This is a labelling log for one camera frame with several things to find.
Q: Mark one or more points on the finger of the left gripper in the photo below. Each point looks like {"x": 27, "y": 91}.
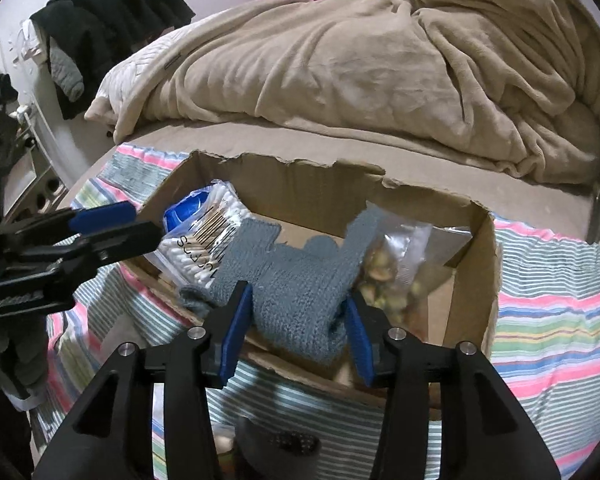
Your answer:
{"x": 42, "y": 279}
{"x": 52, "y": 227}

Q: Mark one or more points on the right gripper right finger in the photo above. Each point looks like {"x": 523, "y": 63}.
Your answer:
{"x": 486, "y": 434}

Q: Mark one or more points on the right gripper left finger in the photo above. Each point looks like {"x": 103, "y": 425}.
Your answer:
{"x": 107, "y": 433}

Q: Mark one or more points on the cotton swab pack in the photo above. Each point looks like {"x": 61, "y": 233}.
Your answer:
{"x": 192, "y": 258}

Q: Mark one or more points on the grey-blue knitted glove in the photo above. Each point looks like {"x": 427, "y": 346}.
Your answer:
{"x": 296, "y": 292}

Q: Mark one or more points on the blue snack packet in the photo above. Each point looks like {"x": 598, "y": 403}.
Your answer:
{"x": 181, "y": 216}

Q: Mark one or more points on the white quilt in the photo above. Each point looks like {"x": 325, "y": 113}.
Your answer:
{"x": 120, "y": 80}

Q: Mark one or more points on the brown cardboard box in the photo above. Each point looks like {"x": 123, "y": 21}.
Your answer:
{"x": 307, "y": 237}

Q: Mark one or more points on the clear bag of nuts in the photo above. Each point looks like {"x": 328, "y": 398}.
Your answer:
{"x": 406, "y": 262}

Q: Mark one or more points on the black hanging clothes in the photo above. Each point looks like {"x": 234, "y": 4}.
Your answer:
{"x": 87, "y": 38}

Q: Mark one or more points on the beige fleece blanket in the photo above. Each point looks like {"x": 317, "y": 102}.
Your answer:
{"x": 507, "y": 85}

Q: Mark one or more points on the white wire rack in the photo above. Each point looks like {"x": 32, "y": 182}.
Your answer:
{"x": 35, "y": 184}

